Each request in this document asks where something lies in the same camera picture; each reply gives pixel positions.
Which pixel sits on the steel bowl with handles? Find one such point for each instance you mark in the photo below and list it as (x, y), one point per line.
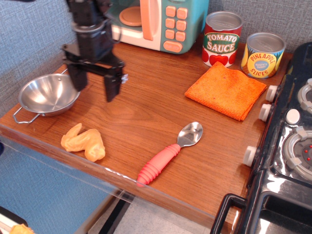
(47, 96)

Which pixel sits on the pineapple slices can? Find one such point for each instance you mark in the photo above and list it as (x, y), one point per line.
(262, 55)

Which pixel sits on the tomato sauce can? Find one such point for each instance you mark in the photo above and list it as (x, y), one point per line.
(221, 38)

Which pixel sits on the spoon with pink handle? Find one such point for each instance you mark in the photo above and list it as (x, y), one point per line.
(188, 136)

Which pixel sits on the toy chicken wing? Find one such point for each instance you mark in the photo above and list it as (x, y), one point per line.
(89, 141)

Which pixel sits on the orange furry object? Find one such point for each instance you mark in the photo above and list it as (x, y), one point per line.
(21, 229)

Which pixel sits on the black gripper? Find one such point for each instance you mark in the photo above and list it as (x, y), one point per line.
(93, 52)

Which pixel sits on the black toy stove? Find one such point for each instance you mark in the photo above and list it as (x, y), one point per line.
(279, 196)

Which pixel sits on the teal toy microwave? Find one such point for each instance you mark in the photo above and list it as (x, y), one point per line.
(170, 26)

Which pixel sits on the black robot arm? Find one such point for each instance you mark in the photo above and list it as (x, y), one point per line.
(89, 12)

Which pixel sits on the orange folded cloth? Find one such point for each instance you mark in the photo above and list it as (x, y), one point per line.
(227, 91)

